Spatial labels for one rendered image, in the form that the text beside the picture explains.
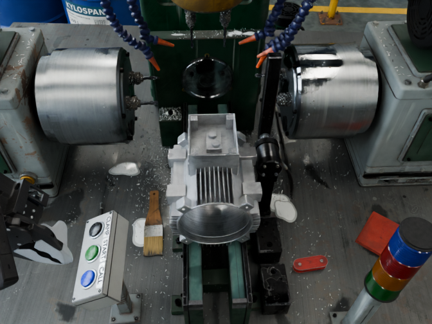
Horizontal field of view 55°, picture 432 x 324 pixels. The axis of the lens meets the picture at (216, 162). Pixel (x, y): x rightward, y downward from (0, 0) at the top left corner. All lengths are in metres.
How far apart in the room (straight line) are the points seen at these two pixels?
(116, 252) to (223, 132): 0.34
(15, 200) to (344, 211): 0.85
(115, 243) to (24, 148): 0.42
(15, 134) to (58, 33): 0.87
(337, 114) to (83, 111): 0.61
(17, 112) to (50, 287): 0.42
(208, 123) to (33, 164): 0.49
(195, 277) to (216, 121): 0.34
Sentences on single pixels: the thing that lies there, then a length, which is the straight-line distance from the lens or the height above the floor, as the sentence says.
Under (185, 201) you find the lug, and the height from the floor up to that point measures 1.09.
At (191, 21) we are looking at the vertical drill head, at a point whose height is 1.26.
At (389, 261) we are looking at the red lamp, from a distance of 0.74.
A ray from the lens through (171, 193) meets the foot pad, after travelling 0.85.
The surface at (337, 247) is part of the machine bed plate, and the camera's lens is 1.14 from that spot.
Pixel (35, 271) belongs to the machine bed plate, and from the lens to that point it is 1.15.
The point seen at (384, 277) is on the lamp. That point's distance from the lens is 0.78.
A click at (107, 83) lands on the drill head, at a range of 1.02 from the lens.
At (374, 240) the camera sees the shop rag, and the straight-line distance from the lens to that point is 1.18.
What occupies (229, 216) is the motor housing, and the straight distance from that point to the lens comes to 0.97.
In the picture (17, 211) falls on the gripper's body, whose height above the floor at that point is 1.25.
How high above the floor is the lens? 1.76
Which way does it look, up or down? 49 degrees down
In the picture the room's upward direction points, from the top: 1 degrees clockwise
